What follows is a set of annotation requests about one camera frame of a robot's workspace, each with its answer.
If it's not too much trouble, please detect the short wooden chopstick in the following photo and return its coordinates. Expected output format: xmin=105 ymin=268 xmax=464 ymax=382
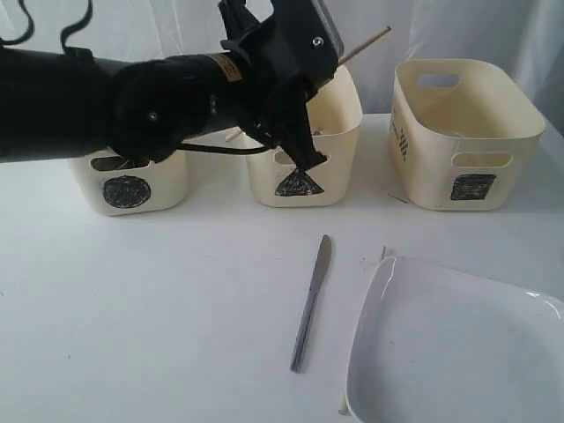
xmin=338 ymin=246 xmax=387 ymax=416

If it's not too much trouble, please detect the long wooden chopstick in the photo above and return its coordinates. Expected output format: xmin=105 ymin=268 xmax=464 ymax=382
xmin=226 ymin=26 xmax=392 ymax=143

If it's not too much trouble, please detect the cream bin with triangle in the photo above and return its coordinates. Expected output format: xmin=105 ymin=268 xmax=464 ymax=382
xmin=246 ymin=66 xmax=363 ymax=208

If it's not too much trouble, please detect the steel cup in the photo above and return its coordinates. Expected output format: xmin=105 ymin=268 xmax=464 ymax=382
xmin=90 ymin=156 xmax=132 ymax=172

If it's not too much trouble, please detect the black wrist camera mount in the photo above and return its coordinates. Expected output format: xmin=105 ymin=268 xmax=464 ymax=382
xmin=218 ymin=1 xmax=344 ymax=91

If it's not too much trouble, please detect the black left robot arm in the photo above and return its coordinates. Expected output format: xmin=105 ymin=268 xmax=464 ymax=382
xmin=1 ymin=48 xmax=325 ymax=171

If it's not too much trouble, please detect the white backdrop curtain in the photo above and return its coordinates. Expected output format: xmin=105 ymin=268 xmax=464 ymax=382
xmin=1 ymin=0 xmax=563 ymax=128

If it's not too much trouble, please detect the white square plate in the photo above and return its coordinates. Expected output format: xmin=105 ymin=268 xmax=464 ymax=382
xmin=345 ymin=256 xmax=563 ymax=422

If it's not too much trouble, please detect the cream bin with circle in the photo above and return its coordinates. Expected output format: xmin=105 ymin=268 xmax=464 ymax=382
xmin=68 ymin=150 xmax=189 ymax=216

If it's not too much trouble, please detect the cream bin with square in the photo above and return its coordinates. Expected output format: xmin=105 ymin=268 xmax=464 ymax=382
xmin=389 ymin=59 xmax=546 ymax=211

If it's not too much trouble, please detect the steel table knife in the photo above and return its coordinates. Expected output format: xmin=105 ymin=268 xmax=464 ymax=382
xmin=290 ymin=234 xmax=332 ymax=374

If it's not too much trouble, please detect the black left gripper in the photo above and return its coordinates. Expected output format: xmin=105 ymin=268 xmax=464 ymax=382
xmin=105 ymin=53 xmax=328 ymax=170

